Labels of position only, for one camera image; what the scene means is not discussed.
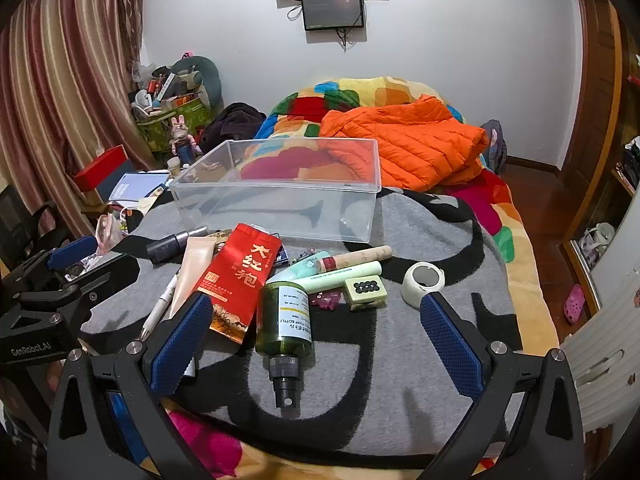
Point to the purple hair clip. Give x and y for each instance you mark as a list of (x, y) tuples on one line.
[(325, 301)]

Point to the teal plastic case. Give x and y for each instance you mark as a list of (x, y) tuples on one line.
[(307, 264)]

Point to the pink rabbit toy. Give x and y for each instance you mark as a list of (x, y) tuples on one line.
[(181, 135)]

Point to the white tape roll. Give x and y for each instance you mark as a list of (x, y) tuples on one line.
[(412, 290)]

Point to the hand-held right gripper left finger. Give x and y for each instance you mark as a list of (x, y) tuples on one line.
[(182, 345)]

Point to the red tea packet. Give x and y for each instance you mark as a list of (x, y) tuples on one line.
[(235, 275)]

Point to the colourful patchwork blanket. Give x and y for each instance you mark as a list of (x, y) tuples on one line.
[(300, 110)]

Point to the white bag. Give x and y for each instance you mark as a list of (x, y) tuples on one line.
[(597, 240)]

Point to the black office chair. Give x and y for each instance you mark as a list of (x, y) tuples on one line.
[(25, 225)]

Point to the grey green plush toy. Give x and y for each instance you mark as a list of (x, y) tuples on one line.
[(200, 72)]

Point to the dark grey cosmetic bottle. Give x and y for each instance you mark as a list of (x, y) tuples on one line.
[(165, 249)]

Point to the striped pink curtain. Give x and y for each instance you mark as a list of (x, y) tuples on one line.
[(65, 85)]

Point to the small wall monitor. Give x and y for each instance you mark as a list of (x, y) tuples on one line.
[(332, 10)]

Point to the silver cosmetic tube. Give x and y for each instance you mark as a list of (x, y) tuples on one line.
[(200, 232)]

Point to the blue card pack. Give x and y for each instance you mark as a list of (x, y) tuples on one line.
[(281, 256)]

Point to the red box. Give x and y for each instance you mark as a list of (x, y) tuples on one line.
[(100, 167)]

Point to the orange quilt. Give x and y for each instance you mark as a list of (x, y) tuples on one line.
[(410, 140)]

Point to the pink cosmetic tube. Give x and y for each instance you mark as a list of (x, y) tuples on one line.
[(355, 259)]

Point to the grey and black blanket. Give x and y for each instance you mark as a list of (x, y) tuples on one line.
[(400, 360)]

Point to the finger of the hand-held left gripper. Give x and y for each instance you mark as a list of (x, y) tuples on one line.
[(72, 252), (107, 275)]

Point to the beige cream tube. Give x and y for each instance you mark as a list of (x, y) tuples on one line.
[(192, 270)]

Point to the white pen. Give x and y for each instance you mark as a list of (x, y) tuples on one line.
[(160, 307)]

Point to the dark clothes pile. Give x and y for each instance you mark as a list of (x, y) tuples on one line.
[(230, 125)]

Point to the blue notebook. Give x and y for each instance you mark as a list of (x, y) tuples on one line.
[(137, 185)]

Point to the wooden wardrobe shelf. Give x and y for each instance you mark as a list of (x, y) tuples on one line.
[(600, 110)]

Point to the dark green spray bottle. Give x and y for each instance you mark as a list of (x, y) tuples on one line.
[(282, 320)]

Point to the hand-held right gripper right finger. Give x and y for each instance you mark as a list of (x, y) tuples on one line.
[(450, 345)]

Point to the beige block eraser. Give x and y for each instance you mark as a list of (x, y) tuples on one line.
[(367, 300)]

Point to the grey backpack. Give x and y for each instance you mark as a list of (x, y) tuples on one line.
[(496, 145)]

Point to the green gift bag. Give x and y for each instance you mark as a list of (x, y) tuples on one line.
[(165, 127)]

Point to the pale green cosmetic tube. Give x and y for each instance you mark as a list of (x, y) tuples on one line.
[(340, 282)]

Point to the clear plastic storage box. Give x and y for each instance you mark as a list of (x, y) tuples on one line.
[(275, 205)]

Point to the pink shoe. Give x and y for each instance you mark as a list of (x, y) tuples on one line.
[(574, 302)]

